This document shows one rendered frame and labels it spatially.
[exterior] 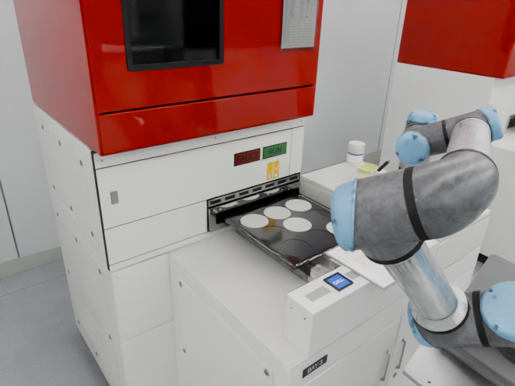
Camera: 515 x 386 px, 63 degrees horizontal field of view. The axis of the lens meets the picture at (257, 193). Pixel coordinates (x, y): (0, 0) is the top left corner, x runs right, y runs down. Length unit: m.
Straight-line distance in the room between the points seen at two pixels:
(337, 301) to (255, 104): 0.70
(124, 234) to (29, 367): 1.18
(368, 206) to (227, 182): 0.91
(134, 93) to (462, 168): 0.84
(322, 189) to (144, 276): 0.74
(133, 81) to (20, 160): 1.69
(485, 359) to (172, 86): 1.06
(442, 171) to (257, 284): 0.81
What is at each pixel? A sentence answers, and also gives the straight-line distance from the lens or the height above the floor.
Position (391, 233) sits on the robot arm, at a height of 1.32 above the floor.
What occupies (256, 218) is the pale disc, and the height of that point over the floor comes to 0.90.
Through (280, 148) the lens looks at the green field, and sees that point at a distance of 1.62.
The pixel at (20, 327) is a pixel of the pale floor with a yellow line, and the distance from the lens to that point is 2.65.
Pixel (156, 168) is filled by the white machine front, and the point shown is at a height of 1.13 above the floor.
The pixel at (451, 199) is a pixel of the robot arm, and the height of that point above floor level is 1.38.
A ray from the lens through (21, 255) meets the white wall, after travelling 3.04.
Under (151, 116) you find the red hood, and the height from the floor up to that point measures 1.31.
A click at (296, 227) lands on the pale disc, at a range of 1.49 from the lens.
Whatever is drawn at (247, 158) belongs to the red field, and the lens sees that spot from 1.52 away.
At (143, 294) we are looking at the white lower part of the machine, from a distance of 1.54.
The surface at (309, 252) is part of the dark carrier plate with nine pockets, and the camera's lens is 1.36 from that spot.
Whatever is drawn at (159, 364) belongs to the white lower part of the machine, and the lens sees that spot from 1.79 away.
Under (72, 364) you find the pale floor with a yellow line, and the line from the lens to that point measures 2.35.
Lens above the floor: 1.63
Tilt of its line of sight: 25 degrees down
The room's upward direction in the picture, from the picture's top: 2 degrees clockwise
